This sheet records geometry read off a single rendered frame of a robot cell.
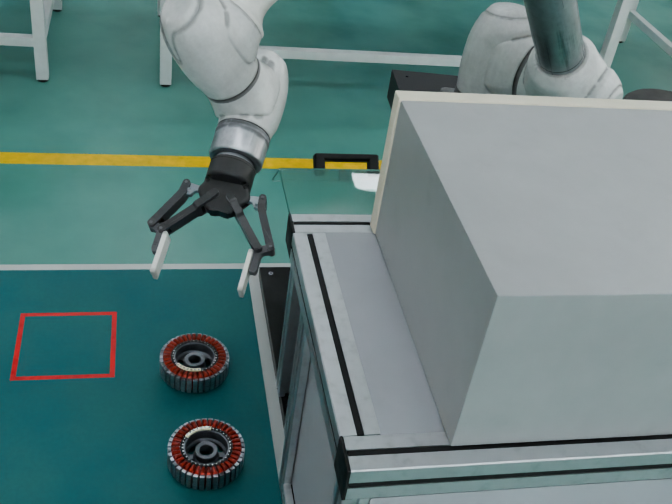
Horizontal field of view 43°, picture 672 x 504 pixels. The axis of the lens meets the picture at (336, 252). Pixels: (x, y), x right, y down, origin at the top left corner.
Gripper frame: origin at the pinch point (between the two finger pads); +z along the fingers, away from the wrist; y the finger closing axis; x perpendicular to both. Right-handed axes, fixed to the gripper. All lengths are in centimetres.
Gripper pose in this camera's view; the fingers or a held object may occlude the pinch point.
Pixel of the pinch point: (198, 278)
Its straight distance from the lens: 132.7
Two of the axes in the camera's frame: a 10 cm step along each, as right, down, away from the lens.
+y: -9.8, -2.0, 0.8
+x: 0.1, -4.1, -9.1
